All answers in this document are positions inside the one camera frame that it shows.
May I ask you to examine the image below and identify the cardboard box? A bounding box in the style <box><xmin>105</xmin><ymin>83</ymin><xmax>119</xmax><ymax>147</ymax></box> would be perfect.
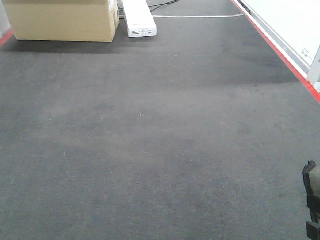
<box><xmin>2</xmin><ymin>0</ymin><xmax>119</xmax><ymax>43</ymax></box>

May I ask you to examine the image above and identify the black floor cable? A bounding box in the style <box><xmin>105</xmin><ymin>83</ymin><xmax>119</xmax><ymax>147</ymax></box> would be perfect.
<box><xmin>147</xmin><ymin>0</ymin><xmax>180</xmax><ymax>12</ymax></box>

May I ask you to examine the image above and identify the white conveyor side panel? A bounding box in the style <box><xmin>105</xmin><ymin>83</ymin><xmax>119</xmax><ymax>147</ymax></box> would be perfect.
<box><xmin>233</xmin><ymin>0</ymin><xmax>320</xmax><ymax>101</ymax></box>

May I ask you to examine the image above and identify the grey brake pad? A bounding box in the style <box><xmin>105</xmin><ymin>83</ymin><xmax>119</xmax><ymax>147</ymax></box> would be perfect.
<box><xmin>302</xmin><ymin>160</ymin><xmax>320</xmax><ymax>240</ymax></box>

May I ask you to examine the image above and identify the white long box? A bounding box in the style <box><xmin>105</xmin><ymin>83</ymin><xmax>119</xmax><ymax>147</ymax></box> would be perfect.
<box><xmin>122</xmin><ymin>0</ymin><xmax>158</xmax><ymax>38</ymax></box>

